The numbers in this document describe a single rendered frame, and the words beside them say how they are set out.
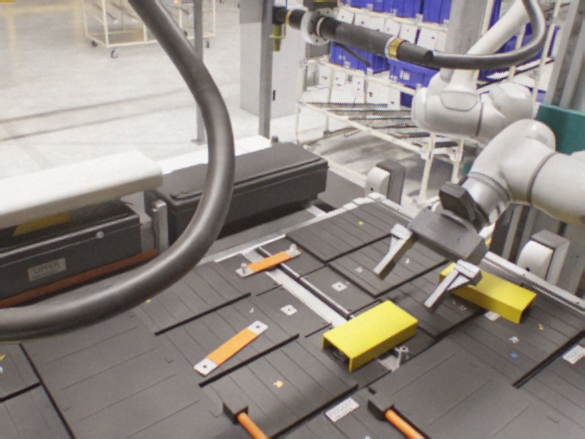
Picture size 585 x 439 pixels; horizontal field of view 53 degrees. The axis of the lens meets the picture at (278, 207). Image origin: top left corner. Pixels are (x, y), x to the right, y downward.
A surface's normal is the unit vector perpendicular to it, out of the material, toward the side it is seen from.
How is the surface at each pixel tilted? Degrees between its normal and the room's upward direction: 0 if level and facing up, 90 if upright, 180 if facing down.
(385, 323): 0
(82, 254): 90
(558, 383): 0
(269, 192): 90
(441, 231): 35
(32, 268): 90
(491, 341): 0
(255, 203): 90
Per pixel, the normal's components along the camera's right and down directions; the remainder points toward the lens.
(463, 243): -0.41, -0.57
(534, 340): 0.04, -0.88
